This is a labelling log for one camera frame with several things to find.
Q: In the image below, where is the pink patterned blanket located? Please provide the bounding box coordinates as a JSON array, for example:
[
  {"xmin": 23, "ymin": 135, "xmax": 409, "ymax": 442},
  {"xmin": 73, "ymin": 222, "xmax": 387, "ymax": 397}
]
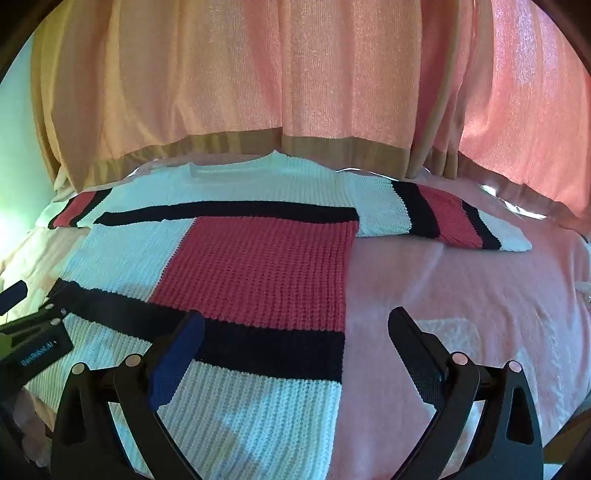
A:
[{"xmin": 0, "ymin": 157, "xmax": 591, "ymax": 480}]

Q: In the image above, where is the white red black knit sweater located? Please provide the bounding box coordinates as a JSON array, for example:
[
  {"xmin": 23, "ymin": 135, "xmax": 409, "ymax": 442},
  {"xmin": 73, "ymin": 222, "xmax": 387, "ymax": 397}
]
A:
[{"xmin": 25, "ymin": 150, "xmax": 533, "ymax": 480}]

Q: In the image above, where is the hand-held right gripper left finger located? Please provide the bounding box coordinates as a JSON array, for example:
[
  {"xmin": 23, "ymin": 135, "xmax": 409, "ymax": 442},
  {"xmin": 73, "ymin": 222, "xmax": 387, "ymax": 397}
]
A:
[{"xmin": 50, "ymin": 310, "xmax": 206, "ymax": 480}]

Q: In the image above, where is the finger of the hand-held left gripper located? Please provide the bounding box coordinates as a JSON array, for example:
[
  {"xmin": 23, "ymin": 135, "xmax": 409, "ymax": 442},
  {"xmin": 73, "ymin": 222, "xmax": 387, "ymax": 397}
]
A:
[
  {"xmin": 41, "ymin": 288, "xmax": 77, "ymax": 328},
  {"xmin": 0, "ymin": 282, "xmax": 28, "ymax": 315}
]

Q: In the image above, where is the pink curtain with tan hem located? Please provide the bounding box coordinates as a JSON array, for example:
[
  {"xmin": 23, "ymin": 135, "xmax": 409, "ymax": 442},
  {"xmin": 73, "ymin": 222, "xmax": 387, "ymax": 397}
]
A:
[{"xmin": 28, "ymin": 0, "xmax": 591, "ymax": 234}]

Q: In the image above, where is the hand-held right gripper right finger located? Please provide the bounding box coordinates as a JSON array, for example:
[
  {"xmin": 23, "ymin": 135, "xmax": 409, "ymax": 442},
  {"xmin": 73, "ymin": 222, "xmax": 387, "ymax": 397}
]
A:
[{"xmin": 387, "ymin": 306, "xmax": 546, "ymax": 480}]

